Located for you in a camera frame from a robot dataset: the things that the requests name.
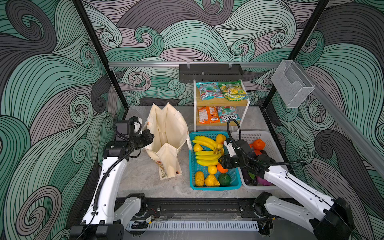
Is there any orange fruit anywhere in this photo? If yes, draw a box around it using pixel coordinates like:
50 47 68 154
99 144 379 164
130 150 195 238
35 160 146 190
216 164 229 174

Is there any floral canvas tote bag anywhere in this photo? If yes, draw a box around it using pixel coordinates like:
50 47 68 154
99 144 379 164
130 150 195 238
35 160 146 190
145 103 192 180

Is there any yellow banana bunch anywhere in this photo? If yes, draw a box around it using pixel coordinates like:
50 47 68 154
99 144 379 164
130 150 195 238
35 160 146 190
195 153 223 167
192 136 218 151

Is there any small yellow lemon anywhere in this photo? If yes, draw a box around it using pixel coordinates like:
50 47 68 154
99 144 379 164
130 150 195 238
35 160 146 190
193 144 204 153

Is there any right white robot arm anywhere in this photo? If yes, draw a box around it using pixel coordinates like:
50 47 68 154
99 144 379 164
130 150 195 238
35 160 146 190
219 139 354 240

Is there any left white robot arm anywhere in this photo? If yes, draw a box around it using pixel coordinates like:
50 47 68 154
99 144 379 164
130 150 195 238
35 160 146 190
70 130 154 240

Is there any green Fox's candy bag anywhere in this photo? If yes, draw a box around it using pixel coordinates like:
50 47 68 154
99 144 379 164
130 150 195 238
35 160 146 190
216 107 241 124

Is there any orange candy bag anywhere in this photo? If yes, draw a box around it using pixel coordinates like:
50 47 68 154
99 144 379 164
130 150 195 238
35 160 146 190
198 107 220 125

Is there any green-yellow candy bag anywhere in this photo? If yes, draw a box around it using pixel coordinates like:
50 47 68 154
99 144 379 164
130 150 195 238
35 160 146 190
219 81 248 101

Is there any blue-red candy bag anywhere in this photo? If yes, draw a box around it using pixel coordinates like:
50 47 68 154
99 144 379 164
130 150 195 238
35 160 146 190
196 82 224 101

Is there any teal plastic basket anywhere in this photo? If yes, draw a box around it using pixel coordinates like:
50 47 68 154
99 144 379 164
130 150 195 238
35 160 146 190
189 131 241 191

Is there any green avocado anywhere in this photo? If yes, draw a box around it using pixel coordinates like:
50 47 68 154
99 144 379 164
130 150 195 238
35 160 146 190
218 173 232 187

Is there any purple eggplant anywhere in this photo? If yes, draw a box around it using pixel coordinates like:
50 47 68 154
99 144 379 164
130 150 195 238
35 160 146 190
241 169 252 186

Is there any orange tomato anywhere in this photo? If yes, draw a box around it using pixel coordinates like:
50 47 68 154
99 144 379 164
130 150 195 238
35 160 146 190
252 139 266 151

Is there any yellow pear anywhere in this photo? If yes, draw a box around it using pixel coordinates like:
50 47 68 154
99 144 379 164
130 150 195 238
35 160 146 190
205 175 221 187

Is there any yellow-red mango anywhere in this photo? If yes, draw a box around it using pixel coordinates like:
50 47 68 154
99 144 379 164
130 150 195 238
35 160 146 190
216 134 227 145

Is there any white plastic basket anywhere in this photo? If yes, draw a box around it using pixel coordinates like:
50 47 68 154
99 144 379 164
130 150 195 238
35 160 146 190
238 130 284 193

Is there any yellow corn cob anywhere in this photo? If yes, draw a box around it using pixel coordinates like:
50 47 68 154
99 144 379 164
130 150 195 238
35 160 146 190
195 171 205 187

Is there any purple red onion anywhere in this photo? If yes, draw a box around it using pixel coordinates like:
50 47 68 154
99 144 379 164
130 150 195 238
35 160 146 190
257 177 273 186

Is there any white wooden two-tier shelf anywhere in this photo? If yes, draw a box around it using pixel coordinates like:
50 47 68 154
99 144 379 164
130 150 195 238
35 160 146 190
193 80 250 132

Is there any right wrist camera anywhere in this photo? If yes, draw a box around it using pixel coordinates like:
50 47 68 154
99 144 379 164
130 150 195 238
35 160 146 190
224 141 237 157

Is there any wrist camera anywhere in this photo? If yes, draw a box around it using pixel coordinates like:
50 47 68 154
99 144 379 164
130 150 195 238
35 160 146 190
115 116 143 141
224 141 237 157

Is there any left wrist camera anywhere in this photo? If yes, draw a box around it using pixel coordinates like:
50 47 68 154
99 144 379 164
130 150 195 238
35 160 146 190
115 116 143 141

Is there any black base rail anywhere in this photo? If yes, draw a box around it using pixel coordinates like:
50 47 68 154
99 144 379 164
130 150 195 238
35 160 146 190
113 197 301 220

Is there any black metal wall tray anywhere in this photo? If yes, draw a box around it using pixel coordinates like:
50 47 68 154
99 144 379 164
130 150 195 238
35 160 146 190
179 64 244 83

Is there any clear acrylic wall holder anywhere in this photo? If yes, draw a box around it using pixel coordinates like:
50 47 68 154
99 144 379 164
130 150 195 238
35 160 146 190
272 60 315 109

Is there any white slotted cable duct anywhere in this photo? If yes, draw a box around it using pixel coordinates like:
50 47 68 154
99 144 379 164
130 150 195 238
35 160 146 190
126 220 259 232

